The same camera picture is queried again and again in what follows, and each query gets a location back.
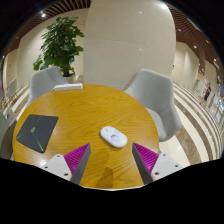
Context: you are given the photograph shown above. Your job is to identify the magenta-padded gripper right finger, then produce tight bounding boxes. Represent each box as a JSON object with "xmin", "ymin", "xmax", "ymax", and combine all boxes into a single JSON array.
[{"xmin": 131, "ymin": 142, "xmax": 184, "ymax": 186}]

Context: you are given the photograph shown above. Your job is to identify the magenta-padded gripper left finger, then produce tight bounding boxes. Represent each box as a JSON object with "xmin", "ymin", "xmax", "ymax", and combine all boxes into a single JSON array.
[{"xmin": 41, "ymin": 142, "xmax": 92, "ymax": 186}]

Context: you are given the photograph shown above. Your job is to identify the white cartoon-print computer mouse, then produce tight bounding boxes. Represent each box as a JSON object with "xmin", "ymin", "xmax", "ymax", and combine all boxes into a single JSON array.
[{"xmin": 99, "ymin": 125, "xmax": 129, "ymax": 149}]

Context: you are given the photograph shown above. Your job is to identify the black mouse pad green lines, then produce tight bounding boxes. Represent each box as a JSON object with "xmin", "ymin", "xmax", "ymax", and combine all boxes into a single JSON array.
[{"xmin": 15, "ymin": 113, "xmax": 60, "ymax": 154}]

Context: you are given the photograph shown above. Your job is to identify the grey armchair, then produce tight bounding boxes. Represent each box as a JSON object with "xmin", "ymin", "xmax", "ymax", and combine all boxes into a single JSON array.
[{"xmin": 0, "ymin": 109, "xmax": 18, "ymax": 160}]

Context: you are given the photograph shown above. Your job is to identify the grey shell chair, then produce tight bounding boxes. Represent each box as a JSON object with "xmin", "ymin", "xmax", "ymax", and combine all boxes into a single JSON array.
[
  {"xmin": 123, "ymin": 68, "xmax": 184, "ymax": 143},
  {"xmin": 27, "ymin": 65, "xmax": 70, "ymax": 108}
]

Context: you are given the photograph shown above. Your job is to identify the person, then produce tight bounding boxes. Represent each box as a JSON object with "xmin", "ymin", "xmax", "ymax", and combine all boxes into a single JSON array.
[{"xmin": 203, "ymin": 81, "xmax": 213, "ymax": 103}]

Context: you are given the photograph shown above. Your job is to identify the small white chair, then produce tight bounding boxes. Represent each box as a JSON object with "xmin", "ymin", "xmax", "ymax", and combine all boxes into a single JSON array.
[{"xmin": 4, "ymin": 78, "xmax": 20, "ymax": 101}]

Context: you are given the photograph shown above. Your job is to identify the green potted plant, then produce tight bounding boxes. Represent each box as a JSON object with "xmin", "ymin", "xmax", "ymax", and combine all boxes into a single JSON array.
[{"xmin": 32, "ymin": 15, "xmax": 85, "ymax": 84}]

